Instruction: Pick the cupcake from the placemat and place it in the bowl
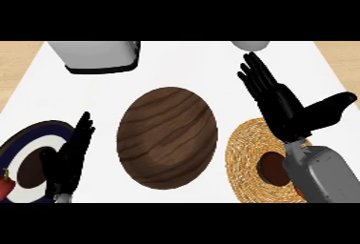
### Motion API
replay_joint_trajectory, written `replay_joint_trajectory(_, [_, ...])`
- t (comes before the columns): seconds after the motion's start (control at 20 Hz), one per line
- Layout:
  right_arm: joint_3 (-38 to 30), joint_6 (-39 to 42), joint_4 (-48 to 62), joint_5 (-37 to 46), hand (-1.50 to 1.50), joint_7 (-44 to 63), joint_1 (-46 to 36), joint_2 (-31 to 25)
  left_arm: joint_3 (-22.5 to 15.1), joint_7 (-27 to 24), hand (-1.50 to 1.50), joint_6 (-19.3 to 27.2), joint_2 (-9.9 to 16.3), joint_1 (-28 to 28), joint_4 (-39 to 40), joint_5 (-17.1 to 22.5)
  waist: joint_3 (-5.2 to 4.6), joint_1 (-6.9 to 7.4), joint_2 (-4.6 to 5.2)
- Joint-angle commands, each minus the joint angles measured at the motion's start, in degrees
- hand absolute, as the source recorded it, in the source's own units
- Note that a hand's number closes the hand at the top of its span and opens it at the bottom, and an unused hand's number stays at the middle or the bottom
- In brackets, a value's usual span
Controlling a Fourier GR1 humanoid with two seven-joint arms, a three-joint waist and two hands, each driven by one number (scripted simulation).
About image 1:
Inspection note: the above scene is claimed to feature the red pepper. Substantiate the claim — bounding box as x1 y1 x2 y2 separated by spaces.
0 168 16 202

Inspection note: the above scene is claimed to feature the grey appliance with black base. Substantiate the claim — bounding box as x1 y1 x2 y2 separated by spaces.
46 40 142 75

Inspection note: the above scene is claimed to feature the pale grey round object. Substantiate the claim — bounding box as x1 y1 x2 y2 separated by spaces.
229 40 271 52

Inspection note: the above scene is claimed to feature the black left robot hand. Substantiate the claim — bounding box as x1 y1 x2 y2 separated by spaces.
38 111 97 195

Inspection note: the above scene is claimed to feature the woven straw placemat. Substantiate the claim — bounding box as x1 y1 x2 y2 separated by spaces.
224 117 314 204

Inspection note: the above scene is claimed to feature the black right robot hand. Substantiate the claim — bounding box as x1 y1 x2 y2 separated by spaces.
236 51 358 144

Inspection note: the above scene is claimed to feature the brown wooden bowl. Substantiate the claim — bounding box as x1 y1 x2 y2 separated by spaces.
115 86 220 191

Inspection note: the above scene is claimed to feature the navy and white plate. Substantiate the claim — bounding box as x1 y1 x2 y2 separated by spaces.
0 120 77 204

